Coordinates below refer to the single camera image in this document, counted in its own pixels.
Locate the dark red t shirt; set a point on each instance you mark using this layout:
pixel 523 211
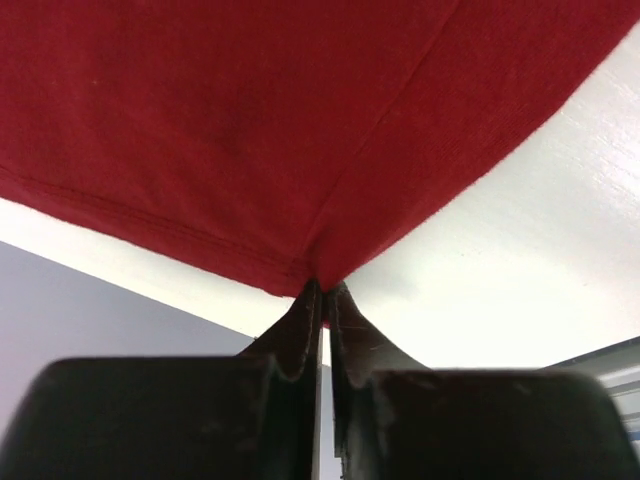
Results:
pixel 272 142

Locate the aluminium frame front rail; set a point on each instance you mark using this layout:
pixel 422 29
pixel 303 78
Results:
pixel 610 370

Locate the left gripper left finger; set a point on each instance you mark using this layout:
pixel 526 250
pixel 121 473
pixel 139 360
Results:
pixel 253 415

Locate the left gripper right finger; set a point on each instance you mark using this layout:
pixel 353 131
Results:
pixel 395 418

